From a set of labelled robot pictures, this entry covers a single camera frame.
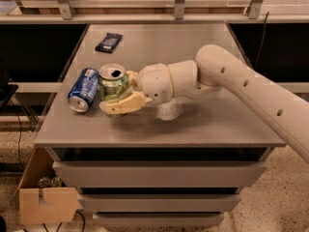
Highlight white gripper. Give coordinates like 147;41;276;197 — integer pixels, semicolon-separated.
99;64;173;115

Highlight green soda can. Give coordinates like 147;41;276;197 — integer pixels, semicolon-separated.
98;63;129;104

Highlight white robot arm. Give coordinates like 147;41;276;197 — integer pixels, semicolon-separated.
99;44;309;161

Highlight blue pepsi can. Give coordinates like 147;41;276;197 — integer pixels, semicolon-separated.
68;68;98;113

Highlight dark blue snack packet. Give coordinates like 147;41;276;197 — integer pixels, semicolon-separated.
95;33;123;53

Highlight grey drawer cabinet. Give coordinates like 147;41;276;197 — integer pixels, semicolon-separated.
35;24;282;226

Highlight cardboard box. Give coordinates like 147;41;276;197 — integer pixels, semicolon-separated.
18;148;79;225

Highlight black cable on floor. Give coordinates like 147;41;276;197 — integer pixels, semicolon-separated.
9;98;27;171

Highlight metal shelf frame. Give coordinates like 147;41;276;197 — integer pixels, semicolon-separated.
1;0;309;24

